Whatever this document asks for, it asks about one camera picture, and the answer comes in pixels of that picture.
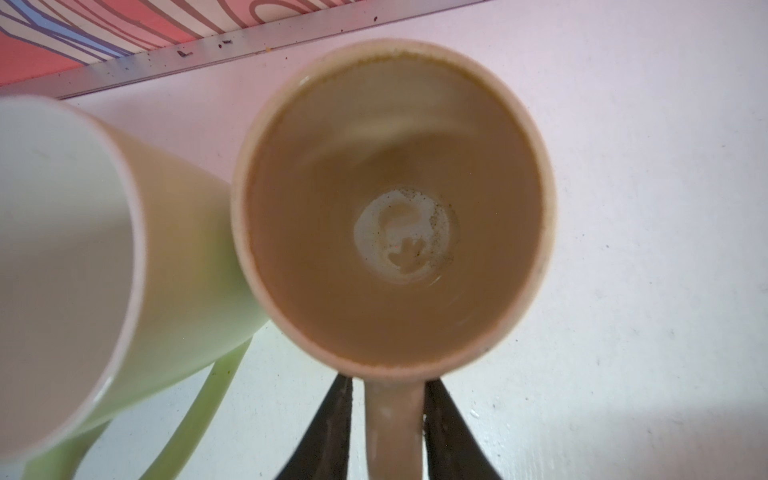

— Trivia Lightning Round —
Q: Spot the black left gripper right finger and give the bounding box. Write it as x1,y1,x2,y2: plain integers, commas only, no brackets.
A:
424,379,501,480

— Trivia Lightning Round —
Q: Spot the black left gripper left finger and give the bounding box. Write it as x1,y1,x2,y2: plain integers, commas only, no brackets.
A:
276,374,353,480

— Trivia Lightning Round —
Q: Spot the cream speckled round mug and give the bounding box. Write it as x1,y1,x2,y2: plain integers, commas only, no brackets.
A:
232,39,556,479

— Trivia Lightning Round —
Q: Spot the light green ceramic mug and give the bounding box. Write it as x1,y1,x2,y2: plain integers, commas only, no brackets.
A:
1,96,267,479

